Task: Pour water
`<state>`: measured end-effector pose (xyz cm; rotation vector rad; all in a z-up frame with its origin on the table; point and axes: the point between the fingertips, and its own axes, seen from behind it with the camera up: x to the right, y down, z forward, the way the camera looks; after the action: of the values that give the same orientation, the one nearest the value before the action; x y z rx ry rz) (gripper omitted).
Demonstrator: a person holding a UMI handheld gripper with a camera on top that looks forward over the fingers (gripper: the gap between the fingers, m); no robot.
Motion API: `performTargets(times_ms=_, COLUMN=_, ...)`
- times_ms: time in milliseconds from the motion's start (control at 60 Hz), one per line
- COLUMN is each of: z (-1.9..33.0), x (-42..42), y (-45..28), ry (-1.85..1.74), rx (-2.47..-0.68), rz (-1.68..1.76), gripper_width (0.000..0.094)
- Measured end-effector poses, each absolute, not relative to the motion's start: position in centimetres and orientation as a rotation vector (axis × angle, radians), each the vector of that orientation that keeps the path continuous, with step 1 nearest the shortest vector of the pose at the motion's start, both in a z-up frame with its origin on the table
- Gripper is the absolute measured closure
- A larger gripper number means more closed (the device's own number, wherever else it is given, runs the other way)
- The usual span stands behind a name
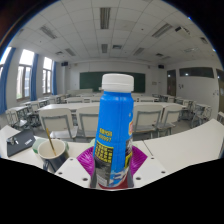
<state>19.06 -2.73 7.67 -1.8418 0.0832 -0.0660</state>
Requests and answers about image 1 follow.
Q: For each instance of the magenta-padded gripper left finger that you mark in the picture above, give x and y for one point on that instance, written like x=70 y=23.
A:
x=85 y=163

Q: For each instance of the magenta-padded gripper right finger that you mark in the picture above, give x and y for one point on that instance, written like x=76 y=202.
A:
x=139 y=161

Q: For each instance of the blue drink bottle white cap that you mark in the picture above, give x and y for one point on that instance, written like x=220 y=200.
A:
x=113 y=133

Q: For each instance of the yellow and green sponge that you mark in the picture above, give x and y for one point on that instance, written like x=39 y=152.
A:
x=92 y=142

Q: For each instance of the dark blue mug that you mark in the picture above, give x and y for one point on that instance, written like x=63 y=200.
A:
x=55 y=162

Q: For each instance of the wooden stir stick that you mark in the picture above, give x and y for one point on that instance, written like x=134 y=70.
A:
x=50 y=140

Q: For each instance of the white classroom chairs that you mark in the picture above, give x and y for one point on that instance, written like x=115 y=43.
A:
x=58 y=118

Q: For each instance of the white classroom desks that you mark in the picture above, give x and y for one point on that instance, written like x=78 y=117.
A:
x=66 y=106

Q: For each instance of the black mouse pad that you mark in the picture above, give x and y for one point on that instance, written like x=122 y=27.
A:
x=23 y=143

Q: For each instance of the bunch of keys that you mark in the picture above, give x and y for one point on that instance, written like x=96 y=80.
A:
x=12 y=140

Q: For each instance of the dark green chalkboard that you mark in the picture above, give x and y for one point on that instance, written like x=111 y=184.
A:
x=90 y=81

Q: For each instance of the dark classroom door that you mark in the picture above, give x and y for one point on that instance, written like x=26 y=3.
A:
x=171 y=83

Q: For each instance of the blue curtain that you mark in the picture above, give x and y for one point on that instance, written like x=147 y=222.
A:
x=34 y=78
x=5 y=86
x=54 y=78

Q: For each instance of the large classroom window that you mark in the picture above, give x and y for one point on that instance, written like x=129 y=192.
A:
x=25 y=75
x=2 y=56
x=47 y=75

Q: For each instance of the ceiling lights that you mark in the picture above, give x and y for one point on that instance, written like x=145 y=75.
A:
x=105 y=16

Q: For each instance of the black wall speaker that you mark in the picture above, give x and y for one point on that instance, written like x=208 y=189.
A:
x=65 y=63
x=161 y=66

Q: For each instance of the dark high wall window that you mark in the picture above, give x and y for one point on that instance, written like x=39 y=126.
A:
x=196 y=72

